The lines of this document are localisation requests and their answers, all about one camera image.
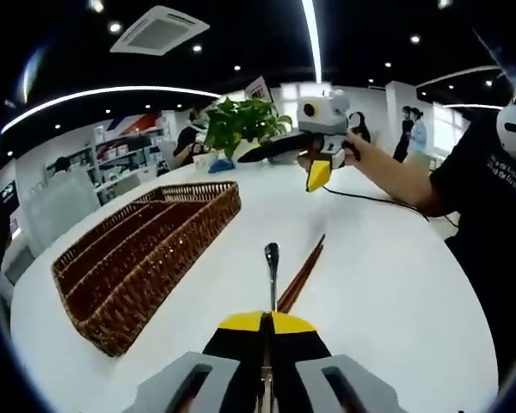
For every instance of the white cup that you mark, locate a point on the white cup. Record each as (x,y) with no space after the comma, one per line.
(203,161)

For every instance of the person's right hand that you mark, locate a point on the person's right hand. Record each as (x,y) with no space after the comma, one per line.
(361,146)

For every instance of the group of ceiling spotlights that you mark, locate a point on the group of ceiling spotlights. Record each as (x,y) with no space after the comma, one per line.
(114,26)

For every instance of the long curved ceiling light strip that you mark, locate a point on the long curved ceiling light strip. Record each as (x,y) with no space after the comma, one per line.
(314,38)

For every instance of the green plant in white pot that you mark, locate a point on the green plant in white pot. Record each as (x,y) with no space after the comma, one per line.
(241,120)

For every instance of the red wall screen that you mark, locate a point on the red wall screen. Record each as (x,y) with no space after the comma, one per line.
(4,202)

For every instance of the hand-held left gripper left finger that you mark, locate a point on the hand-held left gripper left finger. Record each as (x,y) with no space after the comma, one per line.
(223,370)

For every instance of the blue object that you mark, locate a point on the blue object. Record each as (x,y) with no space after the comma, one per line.
(221,166)

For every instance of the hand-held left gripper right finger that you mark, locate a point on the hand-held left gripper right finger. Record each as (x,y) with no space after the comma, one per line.
(309,370)

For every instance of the pink hanging sign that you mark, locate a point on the pink hanging sign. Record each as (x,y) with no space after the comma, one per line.
(258,91)

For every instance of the storage shelf with boxes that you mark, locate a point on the storage shelf with boxes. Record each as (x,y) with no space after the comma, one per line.
(124,155)

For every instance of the brown wicker utensil storage tray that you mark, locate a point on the brown wicker utensil storage tray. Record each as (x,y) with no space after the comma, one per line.
(163,241)

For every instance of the white mesh office chair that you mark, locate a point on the white mesh office chair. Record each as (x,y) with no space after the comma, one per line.
(62,206)

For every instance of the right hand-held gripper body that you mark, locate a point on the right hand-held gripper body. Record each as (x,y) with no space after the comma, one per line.
(327,112)

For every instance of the ceiling air conditioner vent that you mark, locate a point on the ceiling air conditioner vent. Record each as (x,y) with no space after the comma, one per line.
(159,30)

